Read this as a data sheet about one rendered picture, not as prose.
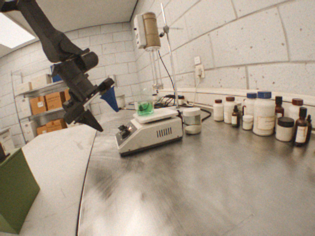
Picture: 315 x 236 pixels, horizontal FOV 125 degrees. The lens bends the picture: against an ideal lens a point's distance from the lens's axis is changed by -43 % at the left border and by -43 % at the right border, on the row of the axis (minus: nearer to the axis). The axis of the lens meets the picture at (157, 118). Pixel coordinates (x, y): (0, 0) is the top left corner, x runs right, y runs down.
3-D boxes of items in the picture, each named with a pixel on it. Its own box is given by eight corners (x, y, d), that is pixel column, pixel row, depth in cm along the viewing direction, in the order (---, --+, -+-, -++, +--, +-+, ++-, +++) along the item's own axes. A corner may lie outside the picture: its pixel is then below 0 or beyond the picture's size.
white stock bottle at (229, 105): (237, 120, 53) (237, 95, 51) (236, 124, 49) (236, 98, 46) (225, 119, 56) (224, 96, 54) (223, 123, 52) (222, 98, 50)
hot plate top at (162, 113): (141, 124, 39) (140, 120, 39) (132, 116, 50) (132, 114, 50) (179, 114, 43) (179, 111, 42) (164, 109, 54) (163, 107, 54)
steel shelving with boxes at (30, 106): (35, 169, 195) (10, 70, 150) (42, 160, 233) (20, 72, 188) (100, 157, 235) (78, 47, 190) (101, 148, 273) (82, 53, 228)
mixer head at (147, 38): (139, 49, 70) (133, 11, 64) (135, 54, 80) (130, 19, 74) (164, 47, 74) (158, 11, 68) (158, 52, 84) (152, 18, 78)
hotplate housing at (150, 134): (120, 157, 38) (113, 130, 36) (115, 142, 50) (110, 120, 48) (190, 137, 45) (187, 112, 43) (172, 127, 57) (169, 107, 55)
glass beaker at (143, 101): (154, 117, 42) (150, 88, 40) (133, 119, 43) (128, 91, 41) (157, 111, 49) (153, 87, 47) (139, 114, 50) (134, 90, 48)
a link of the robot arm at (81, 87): (99, 61, 39) (90, 72, 43) (53, 90, 25) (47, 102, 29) (115, 81, 42) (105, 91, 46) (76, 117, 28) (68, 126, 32)
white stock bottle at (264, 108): (249, 130, 42) (249, 90, 38) (265, 127, 41) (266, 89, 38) (259, 137, 35) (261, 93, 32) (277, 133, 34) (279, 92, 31)
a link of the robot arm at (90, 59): (58, 41, 25) (89, 30, 34) (45, 52, 29) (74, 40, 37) (76, 80, 32) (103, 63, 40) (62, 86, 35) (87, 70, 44)
